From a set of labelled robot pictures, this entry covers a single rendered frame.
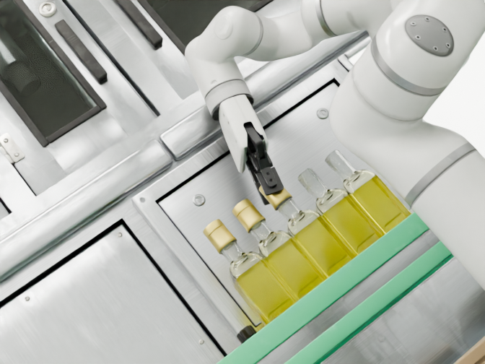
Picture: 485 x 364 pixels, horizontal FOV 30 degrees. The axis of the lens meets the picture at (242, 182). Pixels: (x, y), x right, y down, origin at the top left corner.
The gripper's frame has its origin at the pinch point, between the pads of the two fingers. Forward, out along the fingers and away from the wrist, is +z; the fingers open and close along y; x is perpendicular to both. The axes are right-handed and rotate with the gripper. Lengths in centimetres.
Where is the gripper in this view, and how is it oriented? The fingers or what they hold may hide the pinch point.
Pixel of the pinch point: (269, 186)
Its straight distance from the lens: 145.1
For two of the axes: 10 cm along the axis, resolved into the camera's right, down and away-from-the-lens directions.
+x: 9.2, -3.5, 1.8
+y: 0.3, -3.8, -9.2
